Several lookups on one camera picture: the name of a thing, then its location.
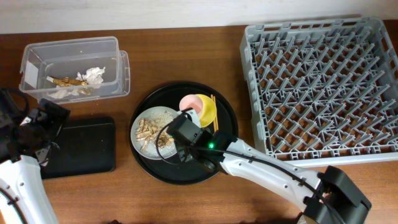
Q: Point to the clear plastic waste bin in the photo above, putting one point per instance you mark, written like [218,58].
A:
[66,58]

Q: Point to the food scraps on plate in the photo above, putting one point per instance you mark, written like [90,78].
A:
[149,127]

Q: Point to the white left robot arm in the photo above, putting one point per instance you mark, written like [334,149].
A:
[23,197]

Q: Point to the pink plastic cup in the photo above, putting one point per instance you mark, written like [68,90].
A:
[192,101]

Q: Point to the grey plastic dishwasher rack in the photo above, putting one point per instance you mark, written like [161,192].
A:
[322,92]

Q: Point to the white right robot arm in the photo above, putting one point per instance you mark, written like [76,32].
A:
[323,197]

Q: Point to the yellow plastic bowl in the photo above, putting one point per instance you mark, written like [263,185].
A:
[208,113]

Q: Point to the grey plate with food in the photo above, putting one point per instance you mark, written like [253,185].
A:
[166,144]

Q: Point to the black rectangular bin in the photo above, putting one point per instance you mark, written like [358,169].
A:
[86,146]

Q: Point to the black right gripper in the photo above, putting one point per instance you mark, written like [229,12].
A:
[181,126]

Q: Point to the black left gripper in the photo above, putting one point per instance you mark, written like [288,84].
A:
[56,121]

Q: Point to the white tissue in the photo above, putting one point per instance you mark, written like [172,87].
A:
[93,76]

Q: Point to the gold foil wrapper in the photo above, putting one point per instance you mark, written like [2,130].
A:
[65,82]

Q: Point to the round black serving tray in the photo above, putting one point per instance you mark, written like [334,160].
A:
[169,96]

